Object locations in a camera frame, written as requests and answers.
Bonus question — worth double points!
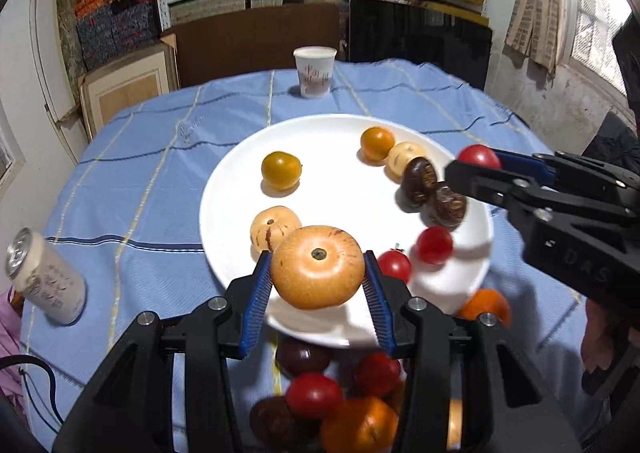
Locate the white paper cup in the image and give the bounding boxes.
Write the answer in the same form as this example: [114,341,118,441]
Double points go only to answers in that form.
[293,46,338,99]

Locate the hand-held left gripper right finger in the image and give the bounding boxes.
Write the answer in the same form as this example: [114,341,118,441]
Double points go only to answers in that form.
[362,249,583,453]

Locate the yellow orange persimmon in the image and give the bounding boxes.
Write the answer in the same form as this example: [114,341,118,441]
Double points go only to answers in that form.
[360,126,396,163]

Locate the greenish yellow orange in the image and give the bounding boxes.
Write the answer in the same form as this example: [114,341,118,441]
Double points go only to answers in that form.
[261,151,303,191]

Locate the pale orange apple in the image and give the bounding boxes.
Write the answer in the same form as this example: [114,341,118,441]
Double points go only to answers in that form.
[270,224,366,310]

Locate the stack of blue patterned boxes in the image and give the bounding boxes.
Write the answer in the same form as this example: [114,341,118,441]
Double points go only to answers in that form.
[75,0,161,71]

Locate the white round plate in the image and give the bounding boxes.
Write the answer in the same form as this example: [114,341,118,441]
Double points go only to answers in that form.
[199,114,495,349]

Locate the dark cloth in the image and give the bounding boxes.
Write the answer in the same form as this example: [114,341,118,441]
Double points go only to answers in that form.
[612,13,640,134]

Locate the black flat screen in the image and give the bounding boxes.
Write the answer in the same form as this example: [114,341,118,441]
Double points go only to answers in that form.
[347,0,493,91]

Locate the blue striped tablecloth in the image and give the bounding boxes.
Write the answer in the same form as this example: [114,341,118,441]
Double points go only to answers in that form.
[20,58,601,453]

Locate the large orange with stem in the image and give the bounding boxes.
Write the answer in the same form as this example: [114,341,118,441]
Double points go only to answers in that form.
[320,395,401,453]

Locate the green patterned board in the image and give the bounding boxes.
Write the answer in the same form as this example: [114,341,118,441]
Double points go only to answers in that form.
[55,0,88,89]

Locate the person's right hand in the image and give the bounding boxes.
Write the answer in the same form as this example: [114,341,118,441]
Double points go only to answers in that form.
[581,297,623,375]

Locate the window with wire mesh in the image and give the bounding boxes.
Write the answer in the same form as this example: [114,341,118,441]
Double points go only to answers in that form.
[562,0,640,109]

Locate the hanging woven mat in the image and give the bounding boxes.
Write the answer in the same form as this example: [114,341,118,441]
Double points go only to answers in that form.
[505,0,566,79]

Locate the pale peach fruit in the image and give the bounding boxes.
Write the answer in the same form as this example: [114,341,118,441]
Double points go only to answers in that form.
[446,398,463,451]

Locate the pale cream fruit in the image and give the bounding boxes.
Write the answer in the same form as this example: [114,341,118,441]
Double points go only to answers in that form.
[386,142,430,181]

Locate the white drink can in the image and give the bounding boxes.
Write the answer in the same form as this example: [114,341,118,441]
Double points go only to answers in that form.
[5,227,87,326]

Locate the brown board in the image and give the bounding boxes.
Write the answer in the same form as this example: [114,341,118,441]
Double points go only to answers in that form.
[161,3,346,88]

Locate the round orange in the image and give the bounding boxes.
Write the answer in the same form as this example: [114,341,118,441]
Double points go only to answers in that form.
[455,288,512,329]

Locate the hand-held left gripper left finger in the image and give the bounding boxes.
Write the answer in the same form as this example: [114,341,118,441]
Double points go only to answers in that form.
[52,250,275,453]

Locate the black jacket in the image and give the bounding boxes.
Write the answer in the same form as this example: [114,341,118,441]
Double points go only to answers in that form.
[582,112,640,169]

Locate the window with white frame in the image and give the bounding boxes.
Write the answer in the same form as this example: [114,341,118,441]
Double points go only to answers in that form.
[0,123,26,194]

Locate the pale striped fruit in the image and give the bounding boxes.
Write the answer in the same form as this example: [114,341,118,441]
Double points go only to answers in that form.
[250,206,303,254]

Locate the pink garment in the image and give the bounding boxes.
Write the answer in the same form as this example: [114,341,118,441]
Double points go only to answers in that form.
[0,288,26,414]

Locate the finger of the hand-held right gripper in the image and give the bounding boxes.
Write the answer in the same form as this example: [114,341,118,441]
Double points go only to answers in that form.
[492,149,556,184]
[445,160,521,206]

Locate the white leaning board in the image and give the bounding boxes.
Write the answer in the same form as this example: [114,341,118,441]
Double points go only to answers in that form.
[29,0,88,124]

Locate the cardboard box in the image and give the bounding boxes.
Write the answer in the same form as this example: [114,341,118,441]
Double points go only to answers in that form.
[79,36,180,141]

